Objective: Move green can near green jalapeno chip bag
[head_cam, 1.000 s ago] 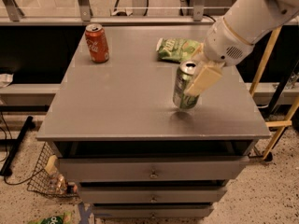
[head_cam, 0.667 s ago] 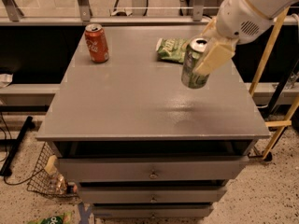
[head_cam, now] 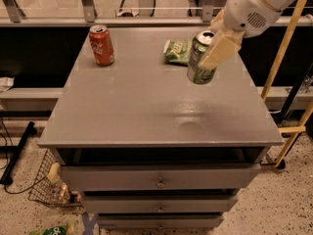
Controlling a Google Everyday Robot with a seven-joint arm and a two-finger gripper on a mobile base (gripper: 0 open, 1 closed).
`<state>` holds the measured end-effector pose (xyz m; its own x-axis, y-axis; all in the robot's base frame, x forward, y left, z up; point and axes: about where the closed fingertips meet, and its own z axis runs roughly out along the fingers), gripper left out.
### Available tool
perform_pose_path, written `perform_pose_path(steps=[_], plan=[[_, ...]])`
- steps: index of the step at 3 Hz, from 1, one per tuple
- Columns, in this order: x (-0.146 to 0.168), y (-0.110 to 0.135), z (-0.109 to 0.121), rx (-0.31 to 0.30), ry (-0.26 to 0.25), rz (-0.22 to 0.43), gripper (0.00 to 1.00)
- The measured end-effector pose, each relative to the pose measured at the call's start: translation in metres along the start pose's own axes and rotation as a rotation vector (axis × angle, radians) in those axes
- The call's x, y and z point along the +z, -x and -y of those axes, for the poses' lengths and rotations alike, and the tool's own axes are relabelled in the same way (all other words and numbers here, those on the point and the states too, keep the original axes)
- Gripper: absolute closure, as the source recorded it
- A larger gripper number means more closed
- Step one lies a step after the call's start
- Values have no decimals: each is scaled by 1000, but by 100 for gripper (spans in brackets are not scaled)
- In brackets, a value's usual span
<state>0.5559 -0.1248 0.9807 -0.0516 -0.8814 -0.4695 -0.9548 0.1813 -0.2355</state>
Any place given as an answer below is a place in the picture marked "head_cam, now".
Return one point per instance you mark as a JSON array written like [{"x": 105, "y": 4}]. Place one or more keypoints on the green soda can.
[{"x": 195, "y": 73}]

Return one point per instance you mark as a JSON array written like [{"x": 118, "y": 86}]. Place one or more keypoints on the green jalapeno chip bag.
[{"x": 177, "y": 51}]

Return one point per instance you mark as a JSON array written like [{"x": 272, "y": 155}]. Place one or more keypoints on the black floor stand bar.
[{"x": 6, "y": 178}]

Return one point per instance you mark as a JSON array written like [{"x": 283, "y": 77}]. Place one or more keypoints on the grey drawer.
[
  {"x": 158, "y": 204},
  {"x": 159, "y": 177},
  {"x": 159, "y": 221}
]

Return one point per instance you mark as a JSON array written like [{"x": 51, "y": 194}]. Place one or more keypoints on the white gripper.
[{"x": 246, "y": 13}]

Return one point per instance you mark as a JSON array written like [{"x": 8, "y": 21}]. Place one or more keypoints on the wire mesh basket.
[{"x": 47, "y": 175}]

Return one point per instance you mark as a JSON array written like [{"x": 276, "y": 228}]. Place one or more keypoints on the plastic bottle in basket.
[{"x": 60, "y": 193}]

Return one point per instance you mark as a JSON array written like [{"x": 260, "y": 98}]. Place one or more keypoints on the white crumpled paper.
[{"x": 6, "y": 83}]

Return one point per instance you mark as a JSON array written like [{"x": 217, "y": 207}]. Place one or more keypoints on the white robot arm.
[{"x": 237, "y": 20}]

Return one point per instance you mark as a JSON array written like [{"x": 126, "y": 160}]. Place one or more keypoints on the grey drawer cabinet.
[{"x": 142, "y": 111}]

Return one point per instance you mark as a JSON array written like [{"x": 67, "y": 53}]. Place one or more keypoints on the green snack bag on floor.
[{"x": 67, "y": 229}]

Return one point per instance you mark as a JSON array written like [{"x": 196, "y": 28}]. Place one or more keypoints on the bottom grey drawer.
[{"x": 159, "y": 221}]

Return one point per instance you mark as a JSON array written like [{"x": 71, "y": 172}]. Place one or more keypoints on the middle grey drawer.
[{"x": 158, "y": 204}]

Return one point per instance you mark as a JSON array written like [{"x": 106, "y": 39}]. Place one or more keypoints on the orange soda can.
[{"x": 101, "y": 44}]

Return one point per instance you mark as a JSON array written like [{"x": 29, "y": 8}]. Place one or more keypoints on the top grey drawer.
[{"x": 159, "y": 177}]

